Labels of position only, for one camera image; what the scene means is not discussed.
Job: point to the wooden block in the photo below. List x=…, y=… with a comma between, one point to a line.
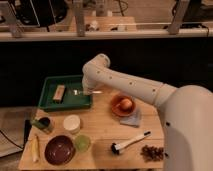
x=59, y=92

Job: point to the blue cloth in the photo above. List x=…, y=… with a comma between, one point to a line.
x=133, y=120

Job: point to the brown dried grape bunch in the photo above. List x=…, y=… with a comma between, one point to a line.
x=152, y=153

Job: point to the black equipment case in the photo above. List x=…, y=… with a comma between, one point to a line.
x=41, y=13

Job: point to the metal rail frame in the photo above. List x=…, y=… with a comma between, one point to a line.
x=115, y=19

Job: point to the yellow corn cob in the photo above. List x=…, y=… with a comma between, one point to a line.
x=35, y=149

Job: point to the white round lid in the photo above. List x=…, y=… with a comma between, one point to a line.
x=72, y=123

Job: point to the dark red bowl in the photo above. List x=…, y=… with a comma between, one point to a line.
x=59, y=150

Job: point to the green plastic tray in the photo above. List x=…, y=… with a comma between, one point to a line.
x=69, y=101

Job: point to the light green cup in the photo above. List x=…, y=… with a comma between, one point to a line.
x=82, y=143

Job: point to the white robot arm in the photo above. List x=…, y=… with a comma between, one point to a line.
x=186, y=113

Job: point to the white black brush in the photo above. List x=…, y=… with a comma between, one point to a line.
x=116, y=148

